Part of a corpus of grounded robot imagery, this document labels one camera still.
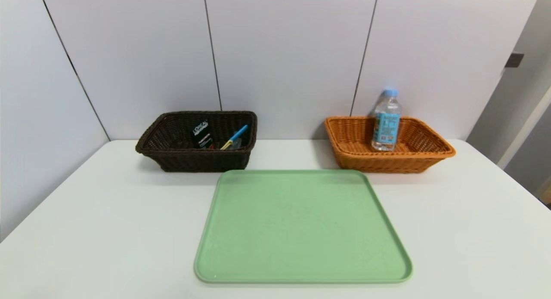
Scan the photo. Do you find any dark brown wicker basket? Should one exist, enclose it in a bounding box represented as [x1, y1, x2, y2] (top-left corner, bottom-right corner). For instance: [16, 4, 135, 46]
[135, 111, 258, 173]

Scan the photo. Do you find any orange wicker basket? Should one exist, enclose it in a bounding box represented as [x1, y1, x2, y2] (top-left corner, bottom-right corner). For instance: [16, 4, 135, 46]
[325, 116, 457, 174]

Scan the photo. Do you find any light green plastic tray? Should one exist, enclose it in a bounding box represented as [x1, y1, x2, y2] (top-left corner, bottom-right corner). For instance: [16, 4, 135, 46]
[194, 169, 414, 285]

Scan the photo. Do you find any yellow spoon blue handle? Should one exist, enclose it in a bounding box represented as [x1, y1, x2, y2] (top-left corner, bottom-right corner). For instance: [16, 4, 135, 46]
[220, 124, 249, 151]

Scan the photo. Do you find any clear water bottle blue cap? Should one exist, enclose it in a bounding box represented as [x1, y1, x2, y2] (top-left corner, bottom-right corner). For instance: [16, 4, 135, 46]
[371, 89, 402, 152]

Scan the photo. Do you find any black face wash tube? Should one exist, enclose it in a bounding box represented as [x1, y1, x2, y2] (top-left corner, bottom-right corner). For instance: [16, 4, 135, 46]
[192, 119, 214, 150]

